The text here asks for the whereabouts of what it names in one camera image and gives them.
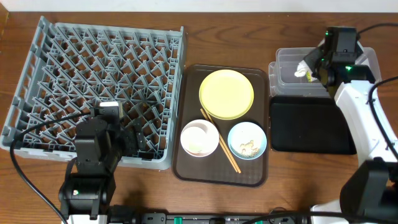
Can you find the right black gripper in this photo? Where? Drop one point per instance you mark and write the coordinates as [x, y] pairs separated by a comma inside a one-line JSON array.
[[311, 60]]

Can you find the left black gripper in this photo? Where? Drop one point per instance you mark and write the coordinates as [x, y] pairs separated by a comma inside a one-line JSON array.
[[133, 140]]

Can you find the white paper napkin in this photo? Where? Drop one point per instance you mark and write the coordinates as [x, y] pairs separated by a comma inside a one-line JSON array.
[[302, 69]]

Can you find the green silver snack wrapper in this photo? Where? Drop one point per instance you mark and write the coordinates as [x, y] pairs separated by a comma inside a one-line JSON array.
[[309, 76]]

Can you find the pink plastic bowl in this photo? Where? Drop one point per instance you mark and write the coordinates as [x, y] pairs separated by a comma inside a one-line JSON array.
[[199, 138]]

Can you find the yellow plastic plate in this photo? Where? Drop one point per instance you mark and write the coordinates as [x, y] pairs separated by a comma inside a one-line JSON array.
[[226, 94]]

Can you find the light blue plastic bowl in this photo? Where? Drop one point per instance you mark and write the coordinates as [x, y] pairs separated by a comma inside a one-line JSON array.
[[242, 133]]

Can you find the rice and nut scraps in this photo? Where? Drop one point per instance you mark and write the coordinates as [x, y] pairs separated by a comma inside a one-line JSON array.
[[248, 149]]

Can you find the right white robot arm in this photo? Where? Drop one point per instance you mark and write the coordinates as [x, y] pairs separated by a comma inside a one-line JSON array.
[[370, 195]]

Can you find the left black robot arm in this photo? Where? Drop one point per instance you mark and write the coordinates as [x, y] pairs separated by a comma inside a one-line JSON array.
[[89, 182]]

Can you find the clear plastic waste bin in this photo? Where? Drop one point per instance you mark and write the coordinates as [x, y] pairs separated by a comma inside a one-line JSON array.
[[282, 75]]

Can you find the grey plastic dishwasher rack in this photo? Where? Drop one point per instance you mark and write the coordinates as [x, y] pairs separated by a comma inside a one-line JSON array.
[[71, 68]]

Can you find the black plastic tray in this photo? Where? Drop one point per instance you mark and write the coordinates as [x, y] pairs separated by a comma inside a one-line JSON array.
[[312, 125]]

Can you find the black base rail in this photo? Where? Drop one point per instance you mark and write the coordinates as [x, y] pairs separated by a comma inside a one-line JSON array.
[[128, 215]]

